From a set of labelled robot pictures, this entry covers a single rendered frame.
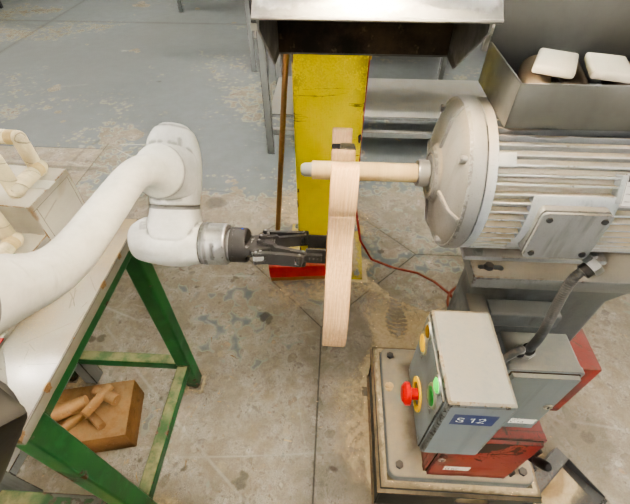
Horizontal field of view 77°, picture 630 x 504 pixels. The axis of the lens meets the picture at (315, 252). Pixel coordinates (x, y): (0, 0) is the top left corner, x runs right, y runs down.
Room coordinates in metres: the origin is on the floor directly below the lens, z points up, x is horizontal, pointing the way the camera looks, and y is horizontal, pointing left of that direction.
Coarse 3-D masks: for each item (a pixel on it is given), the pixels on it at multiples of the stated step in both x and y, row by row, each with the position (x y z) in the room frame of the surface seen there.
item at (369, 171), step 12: (312, 168) 0.57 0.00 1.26; (324, 168) 0.57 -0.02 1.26; (360, 168) 0.56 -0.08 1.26; (372, 168) 0.56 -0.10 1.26; (384, 168) 0.56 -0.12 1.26; (396, 168) 0.56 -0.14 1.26; (408, 168) 0.56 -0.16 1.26; (360, 180) 0.56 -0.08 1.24; (372, 180) 0.56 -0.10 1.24; (384, 180) 0.56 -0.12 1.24; (396, 180) 0.56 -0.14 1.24; (408, 180) 0.56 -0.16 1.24
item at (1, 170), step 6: (0, 162) 0.69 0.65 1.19; (0, 168) 0.69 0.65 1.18; (6, 168) 0.70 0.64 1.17; (0, 174) 0.68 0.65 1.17; (6, 174) 0.69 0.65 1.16; (12, 174) 0.70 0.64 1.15; (0, 180) 0.68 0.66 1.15; (6, 180) 0.69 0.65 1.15; (12, 180) 0.69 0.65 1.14; (6, 186) 0.68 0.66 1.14; (6, 192) 0.69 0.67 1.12; (12, 198) 0.68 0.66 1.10; (18, 198) 0.69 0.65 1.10
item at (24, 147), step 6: (24, 138) 0.78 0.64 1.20; (18, 144) 0.76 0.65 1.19; (24, 144) 0.77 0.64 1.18; (30, 144) 0.78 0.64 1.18; (18, 150) 0.77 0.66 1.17; (24, 150) 0.77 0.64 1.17; (30, 150) 0.77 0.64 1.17; (24, 156) 0.76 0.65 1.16; (30, 156) 0.77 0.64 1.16; (36, 156) 0.78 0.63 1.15; (24, 162) 0.77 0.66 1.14; (30, 162) 0.77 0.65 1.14
